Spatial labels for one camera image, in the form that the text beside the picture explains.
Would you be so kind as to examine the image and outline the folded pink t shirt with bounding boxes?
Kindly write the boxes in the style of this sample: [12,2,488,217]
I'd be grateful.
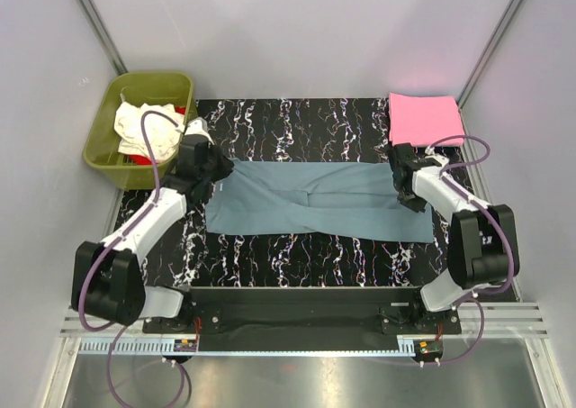
[389,93,464,147]

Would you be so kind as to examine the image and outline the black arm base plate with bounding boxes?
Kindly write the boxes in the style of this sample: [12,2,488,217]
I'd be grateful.
[143,287,462,348]

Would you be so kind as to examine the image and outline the white t shirt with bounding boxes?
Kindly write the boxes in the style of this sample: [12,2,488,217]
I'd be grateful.
[112,101,186,157]

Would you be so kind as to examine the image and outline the black marbled table mat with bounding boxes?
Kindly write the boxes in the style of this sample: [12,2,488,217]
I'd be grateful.
[141,98,449,287]

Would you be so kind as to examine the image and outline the right aluminium frame post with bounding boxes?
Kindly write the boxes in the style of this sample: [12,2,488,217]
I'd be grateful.
[456,0,541,107]

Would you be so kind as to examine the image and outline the slotted cable duct rail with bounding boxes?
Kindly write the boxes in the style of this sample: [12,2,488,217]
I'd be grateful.
[79,338,415,358]

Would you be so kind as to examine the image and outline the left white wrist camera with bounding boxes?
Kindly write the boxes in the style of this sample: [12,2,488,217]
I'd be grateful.
[184,117,214,144]

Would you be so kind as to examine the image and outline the left aluminium frame post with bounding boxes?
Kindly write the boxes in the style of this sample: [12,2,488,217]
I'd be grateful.
[76,0,128,76]

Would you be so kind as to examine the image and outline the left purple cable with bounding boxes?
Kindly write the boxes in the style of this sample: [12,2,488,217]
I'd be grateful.
[76,109,193,408]

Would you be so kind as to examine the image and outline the aluminium frame post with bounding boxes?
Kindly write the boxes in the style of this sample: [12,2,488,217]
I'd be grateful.
[76,0,128,76]
[456,0,541,107]

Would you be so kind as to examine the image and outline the red t shirt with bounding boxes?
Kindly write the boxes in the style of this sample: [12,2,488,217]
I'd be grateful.
[125,104,189,168]

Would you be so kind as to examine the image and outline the blue-grey t shirt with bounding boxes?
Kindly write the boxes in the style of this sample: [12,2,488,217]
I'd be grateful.
[205,160,434,243]

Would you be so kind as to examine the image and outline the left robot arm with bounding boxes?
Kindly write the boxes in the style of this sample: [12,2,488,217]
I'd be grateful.
[71,134,234,332]

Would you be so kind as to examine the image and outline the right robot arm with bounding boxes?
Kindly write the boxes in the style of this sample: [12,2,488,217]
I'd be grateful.
[387,143,519,333]

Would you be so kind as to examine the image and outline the olive green plastic bin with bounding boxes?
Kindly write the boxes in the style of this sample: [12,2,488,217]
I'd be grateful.
[83,71,198,191]

